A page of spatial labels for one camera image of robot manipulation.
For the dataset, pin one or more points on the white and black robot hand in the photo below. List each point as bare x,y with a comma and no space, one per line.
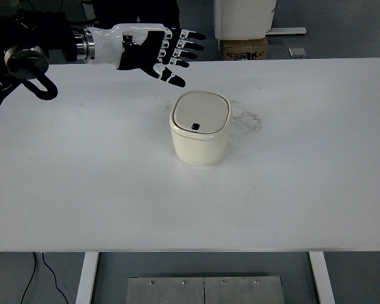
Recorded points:
111,44

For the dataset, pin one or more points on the cream plastic trash bin with lid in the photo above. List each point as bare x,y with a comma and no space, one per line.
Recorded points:
199,149

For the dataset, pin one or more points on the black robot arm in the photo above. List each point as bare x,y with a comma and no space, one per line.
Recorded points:
28,35

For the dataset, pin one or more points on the person in dark trousers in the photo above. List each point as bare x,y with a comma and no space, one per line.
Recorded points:
161,11

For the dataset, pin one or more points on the brown cardboard box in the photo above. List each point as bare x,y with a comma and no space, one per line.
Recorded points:
245,49

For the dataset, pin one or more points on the white rounded appliance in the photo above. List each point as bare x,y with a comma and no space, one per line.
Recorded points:
244,19

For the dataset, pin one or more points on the white table foot bar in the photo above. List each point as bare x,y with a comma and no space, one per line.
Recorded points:
288,30

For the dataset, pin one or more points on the small grey square floor plate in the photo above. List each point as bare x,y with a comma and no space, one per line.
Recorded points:
297,52

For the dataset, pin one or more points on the white table leg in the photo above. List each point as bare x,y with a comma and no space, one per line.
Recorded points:
322,278
87,278

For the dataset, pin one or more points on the grey metal plate with screws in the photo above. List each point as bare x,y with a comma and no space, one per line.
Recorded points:
164,291
244,291

